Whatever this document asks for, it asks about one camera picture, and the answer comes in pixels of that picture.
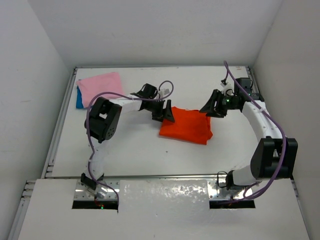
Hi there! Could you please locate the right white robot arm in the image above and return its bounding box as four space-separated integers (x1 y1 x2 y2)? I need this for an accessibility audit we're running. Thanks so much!
200 77 298 190

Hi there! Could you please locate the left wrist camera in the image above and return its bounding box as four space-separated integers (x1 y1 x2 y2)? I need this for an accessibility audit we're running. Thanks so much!
157 88 170 99

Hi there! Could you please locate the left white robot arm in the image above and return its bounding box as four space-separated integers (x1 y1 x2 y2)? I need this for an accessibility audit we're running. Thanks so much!
80 80 175 191

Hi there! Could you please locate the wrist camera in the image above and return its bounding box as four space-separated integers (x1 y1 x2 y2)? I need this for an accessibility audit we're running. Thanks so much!
221 83 234 96
157 88 170 99

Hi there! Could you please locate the right aluminium frame rail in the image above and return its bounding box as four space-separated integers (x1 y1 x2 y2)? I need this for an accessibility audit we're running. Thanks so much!
233 72 298 184

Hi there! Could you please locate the orange t shirt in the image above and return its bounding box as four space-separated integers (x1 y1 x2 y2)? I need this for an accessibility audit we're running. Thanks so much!
159 106 213 145

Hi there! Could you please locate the metal base plate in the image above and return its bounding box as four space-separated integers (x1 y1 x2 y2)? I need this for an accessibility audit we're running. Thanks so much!
73 181 120 202
207 178 246 201

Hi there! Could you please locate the white front cover board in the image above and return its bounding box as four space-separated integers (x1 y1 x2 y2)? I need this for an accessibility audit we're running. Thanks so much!
19 179 309 240

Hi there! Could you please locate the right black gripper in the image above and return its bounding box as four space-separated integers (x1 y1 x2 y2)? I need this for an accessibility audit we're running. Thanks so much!
200 89 239 118

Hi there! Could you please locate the folded blue t shirt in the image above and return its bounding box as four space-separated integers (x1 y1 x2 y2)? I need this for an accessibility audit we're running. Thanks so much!
75 86 86 109

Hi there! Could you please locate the black looped wire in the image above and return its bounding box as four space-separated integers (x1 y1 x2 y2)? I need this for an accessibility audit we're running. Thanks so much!
216 170 229 190

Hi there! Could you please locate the front aluminium frame rail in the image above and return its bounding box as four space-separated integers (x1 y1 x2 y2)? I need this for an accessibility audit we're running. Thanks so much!
99 173 283 181

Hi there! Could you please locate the folded pink t shirt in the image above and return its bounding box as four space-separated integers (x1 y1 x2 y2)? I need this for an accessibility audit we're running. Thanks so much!
75 72 124 108

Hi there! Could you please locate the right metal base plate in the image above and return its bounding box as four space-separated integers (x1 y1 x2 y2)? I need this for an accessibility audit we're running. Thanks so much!
207 178 246 201

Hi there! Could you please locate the left aluminium frame rail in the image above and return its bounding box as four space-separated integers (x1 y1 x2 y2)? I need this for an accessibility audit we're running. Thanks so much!
40 67 78 179

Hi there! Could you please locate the aluminium frame rail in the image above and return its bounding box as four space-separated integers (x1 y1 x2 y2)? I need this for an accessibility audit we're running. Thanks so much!
40 67 78 179
99 173 283 181
233 72 298 184

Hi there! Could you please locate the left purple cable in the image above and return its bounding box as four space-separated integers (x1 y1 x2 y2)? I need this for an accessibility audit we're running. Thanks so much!
85 79 175 206

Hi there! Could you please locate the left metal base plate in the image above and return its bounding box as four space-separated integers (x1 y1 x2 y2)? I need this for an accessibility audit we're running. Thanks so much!
73 181 120 202

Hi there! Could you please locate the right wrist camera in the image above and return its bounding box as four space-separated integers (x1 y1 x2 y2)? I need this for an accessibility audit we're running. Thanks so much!
221 83 234 96

